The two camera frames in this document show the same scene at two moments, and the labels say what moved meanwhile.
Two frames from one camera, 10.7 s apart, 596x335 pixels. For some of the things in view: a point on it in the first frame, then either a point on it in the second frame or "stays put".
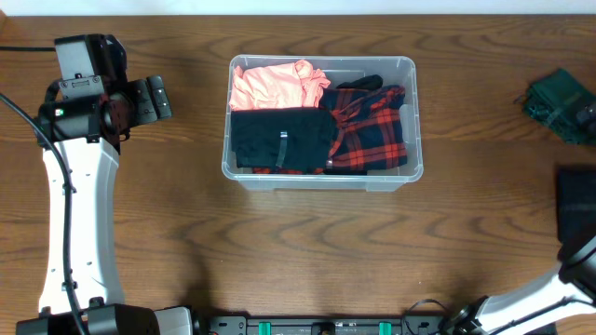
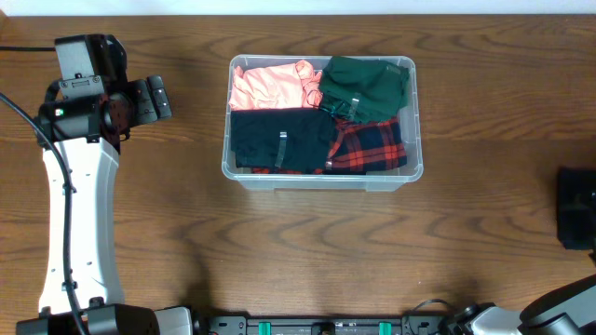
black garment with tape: (298, 139) stays put
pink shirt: (292, 85) stays put
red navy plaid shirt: (371, 131) stays put
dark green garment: (555, 100) to (359, 89)
